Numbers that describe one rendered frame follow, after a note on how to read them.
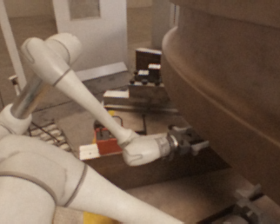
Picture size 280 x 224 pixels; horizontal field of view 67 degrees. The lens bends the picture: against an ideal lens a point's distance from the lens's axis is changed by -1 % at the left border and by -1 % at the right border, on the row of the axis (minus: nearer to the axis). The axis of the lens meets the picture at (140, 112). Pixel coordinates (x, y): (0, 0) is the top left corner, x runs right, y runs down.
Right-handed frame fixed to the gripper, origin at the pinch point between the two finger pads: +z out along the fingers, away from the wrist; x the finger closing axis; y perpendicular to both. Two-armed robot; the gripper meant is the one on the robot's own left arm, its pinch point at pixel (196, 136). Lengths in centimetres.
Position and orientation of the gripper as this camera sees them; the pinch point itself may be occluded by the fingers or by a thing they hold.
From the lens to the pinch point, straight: 111.5
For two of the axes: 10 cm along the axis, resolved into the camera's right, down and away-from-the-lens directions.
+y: 0.0, -8.5, -5.3
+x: -3.9, -4.9, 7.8
